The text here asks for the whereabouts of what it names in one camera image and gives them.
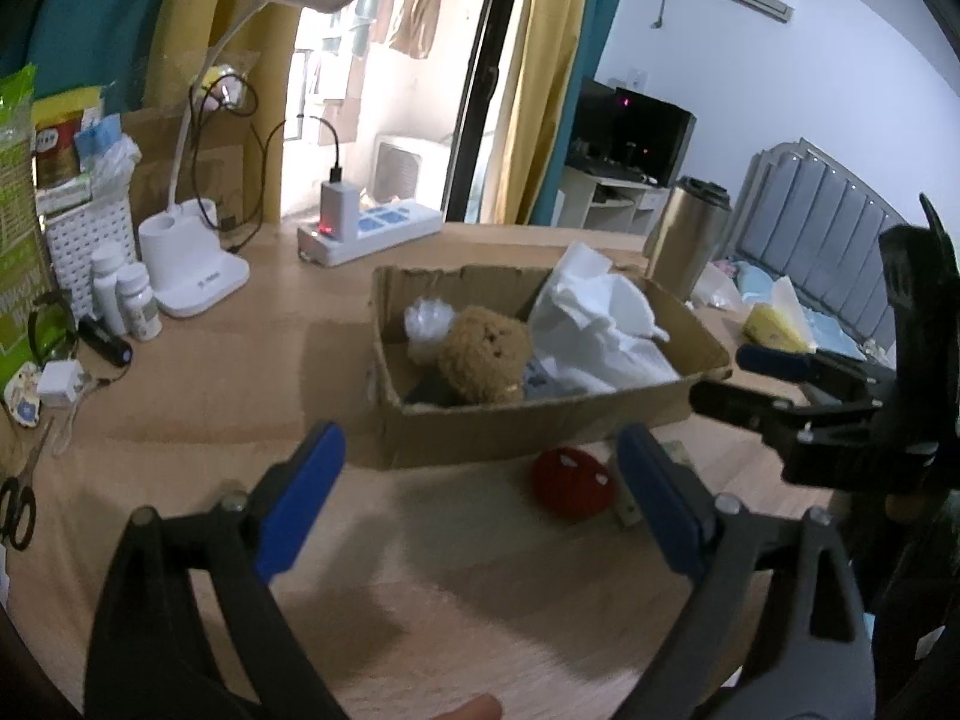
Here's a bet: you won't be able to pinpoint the red plush ball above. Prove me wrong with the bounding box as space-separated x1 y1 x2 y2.
532 446 617 518

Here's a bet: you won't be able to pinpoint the steel thermos cup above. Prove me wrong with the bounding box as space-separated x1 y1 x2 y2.
643 176 732 305

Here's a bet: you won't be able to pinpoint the brown paper bag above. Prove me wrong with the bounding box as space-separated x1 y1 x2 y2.
120 52 286 256

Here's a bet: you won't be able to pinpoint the black handled scissors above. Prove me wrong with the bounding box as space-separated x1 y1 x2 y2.
0 416 57 550

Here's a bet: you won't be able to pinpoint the clear cotton swab pack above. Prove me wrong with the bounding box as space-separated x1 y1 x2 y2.
525 360 590 400

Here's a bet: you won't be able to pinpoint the white tissue paper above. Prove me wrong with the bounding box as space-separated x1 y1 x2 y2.
529 241 682 395

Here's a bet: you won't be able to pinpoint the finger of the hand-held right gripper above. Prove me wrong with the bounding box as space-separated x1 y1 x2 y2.
736 345 893 402
690 381 882 458

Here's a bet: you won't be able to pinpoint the yellow tissue pack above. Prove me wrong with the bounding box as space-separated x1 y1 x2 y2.
741 276 817 352

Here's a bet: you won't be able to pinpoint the white power strip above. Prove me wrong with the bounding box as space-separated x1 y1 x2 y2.
297 202 443 267

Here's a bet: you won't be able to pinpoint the yellow window curtain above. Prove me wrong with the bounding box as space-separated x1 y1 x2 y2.
150 0 301 233
495 0 597 226

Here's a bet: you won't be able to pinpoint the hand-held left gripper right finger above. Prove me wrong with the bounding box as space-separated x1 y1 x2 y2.
616 424 877 720

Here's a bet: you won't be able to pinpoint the green snack bag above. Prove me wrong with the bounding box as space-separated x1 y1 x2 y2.
0 64 50 383

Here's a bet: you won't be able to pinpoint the outdoor air conditioner unit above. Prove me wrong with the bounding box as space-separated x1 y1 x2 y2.
373 133 451 203

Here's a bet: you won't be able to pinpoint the short white pill bottle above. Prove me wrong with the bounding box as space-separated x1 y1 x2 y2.
116 264 162 341

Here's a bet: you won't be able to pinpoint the cardboard box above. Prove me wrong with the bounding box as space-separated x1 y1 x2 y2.
370 262 734 470

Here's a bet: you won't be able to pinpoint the white charger plug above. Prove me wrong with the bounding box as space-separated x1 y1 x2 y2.
321 180 355 241

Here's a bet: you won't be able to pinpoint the white desk lamp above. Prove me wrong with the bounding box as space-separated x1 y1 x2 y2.
139 0 370 318

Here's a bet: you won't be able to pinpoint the white woven basket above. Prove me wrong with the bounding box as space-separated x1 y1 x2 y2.
45 191 140 316

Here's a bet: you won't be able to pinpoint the black charger cable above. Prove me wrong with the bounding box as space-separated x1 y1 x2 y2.
187 75 346 256

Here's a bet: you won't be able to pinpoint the black sliding door frame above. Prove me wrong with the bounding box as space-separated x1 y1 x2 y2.
442 0 537 224

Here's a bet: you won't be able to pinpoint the brown plush toy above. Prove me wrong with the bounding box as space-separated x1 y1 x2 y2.
437 306 533 406

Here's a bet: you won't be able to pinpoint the black computer case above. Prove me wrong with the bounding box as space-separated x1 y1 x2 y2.
581 77 623 166

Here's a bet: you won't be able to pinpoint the black monitor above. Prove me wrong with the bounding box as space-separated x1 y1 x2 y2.
611 86 696 187

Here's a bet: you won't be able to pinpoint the teal window curtain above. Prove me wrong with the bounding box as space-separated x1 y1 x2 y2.
0 0 188 113
529 0 638 226

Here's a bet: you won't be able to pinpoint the black flashlight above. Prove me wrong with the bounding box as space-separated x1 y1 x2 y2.
77 315 134 368

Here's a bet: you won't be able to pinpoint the blue white plastic packet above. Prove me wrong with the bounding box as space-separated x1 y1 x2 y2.
75 116 143 188

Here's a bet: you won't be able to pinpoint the clear plastic bag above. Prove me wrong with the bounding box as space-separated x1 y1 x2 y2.
403 296 455 365

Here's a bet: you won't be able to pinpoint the white computer desk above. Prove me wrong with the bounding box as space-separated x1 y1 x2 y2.
555 165 672 235

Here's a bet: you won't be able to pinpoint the person's left hand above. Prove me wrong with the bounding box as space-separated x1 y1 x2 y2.
435 694 503 720

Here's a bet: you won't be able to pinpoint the grey padded headboard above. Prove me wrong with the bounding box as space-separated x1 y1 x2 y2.
724 139 912 346

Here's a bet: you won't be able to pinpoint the bed with blue sheet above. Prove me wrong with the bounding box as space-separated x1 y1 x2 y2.
705 259 893 368

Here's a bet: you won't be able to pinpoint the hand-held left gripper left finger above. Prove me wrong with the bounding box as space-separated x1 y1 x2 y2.
84 421 350 720

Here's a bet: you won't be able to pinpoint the small white adapter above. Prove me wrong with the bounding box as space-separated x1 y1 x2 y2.
37 360 85 407

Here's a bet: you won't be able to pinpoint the red label jar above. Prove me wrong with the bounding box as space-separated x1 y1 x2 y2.
34 112 83 188

